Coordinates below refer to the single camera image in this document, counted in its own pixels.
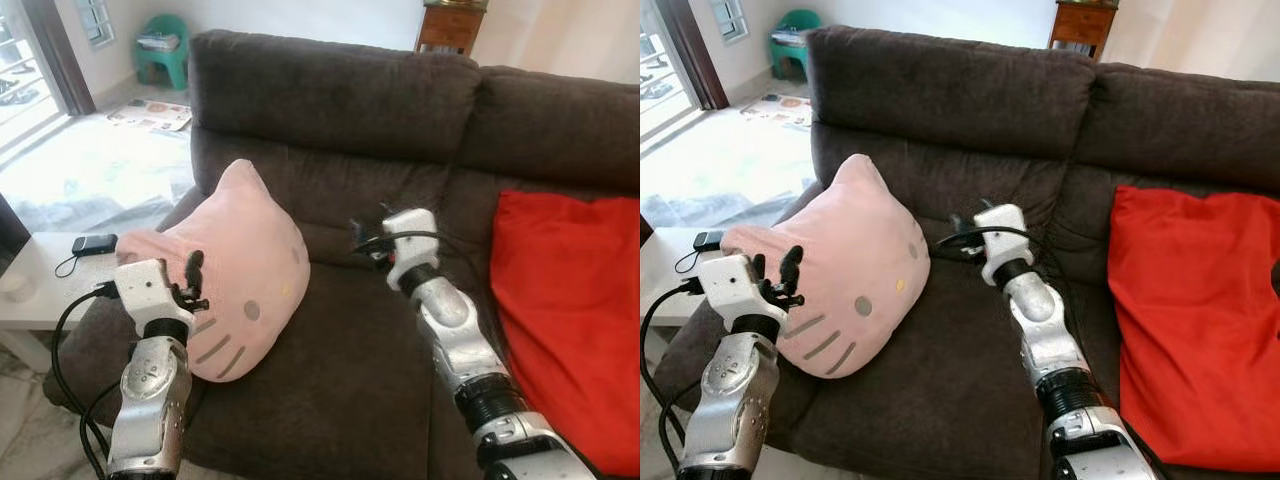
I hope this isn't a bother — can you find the pink cat face pillow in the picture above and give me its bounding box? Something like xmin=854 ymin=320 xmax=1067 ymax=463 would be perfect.
xmin=115 ymin=158 xmax=311 ymax=383
xmin=720 ymin=153 xmax=931 ymax=379

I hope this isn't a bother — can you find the dark grey fabric sofa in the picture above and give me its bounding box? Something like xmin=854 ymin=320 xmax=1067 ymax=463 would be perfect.
xmin=42 ymin=28 xmax=641 ymax=480
xmin=655 ymin=25 xmax=1280 ymax=480

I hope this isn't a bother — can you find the printed floor mat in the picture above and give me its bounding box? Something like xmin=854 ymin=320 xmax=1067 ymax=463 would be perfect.
xmin=740 ymin=94 xmax=813 ymax=129
xmin=107 ymin=98 xmax=193 ymax=134

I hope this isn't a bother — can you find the red rectangular pillow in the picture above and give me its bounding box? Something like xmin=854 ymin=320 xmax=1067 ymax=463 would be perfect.
xmin=490 ymin=190 xmax=641 ymax=478
xmin=1107 ymin=185 xmax=1280 ymax=473

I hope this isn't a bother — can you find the white side table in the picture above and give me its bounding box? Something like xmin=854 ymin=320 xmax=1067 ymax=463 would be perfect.
xmin=640 ymin=228 xmax=723 ymax=331
xmin=0 ymin=232 xmax=119 ymax=373

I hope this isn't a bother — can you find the small white cup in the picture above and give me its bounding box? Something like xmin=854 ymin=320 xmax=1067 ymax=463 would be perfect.
xmin=0 ymin=268 xmax=39 ymax=303

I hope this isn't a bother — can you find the dark brown cabinet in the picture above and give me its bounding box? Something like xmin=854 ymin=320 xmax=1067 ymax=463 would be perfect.
xmin=0 ymin=193 xmax=31 ymax=263

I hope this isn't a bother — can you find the brown wooden side cabinet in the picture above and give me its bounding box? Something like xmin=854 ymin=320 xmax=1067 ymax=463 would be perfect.
xmin=1048 ymin=0 xmax=1119 ymax=59
xmin=415 ymin=0 xmax=489 ymax=59

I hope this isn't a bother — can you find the green plastic chair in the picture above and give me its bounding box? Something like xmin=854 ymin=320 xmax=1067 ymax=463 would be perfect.
xmin=133 ymin=13 xmax=191 ymax=91
xmin=768 ymin=9 xmax=823 ymax=83

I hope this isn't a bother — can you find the louvred glass window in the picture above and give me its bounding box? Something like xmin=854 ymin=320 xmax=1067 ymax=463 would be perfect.
xmin=75 ymin=0 xmax=116 ymax=48
xmin=710 ymin=0 xmax=749 ymax=43

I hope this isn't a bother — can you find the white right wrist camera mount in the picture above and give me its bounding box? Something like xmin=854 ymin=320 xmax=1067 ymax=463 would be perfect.
xmin=975 ymin=203 xmax=1034 ymax=286
xmin=383 ymin=208 xmax=441 ymax=291

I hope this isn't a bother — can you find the black device with strap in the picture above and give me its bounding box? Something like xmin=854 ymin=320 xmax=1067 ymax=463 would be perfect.
xmin=675 ymin=231 xmax=723 ymax=275
xmin=55 ymin=234 xmax=119 ymax=279

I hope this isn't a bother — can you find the dark brown door frame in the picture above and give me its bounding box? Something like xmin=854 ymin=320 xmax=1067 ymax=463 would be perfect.
xmin=655 ymin=0 xmax=731 ymax=111
xmin=20 ymin=0 xmax=98 ymax=116

